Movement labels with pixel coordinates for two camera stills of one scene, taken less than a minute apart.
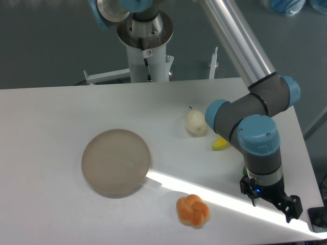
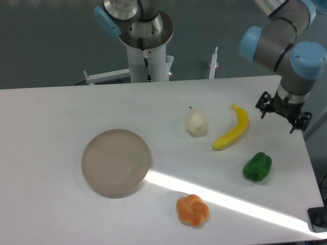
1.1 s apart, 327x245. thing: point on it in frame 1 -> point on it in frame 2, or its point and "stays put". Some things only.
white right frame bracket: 214,64 stays put
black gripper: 290,205 -> 282,106
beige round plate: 115,163 stays put
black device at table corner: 318,217 stays put
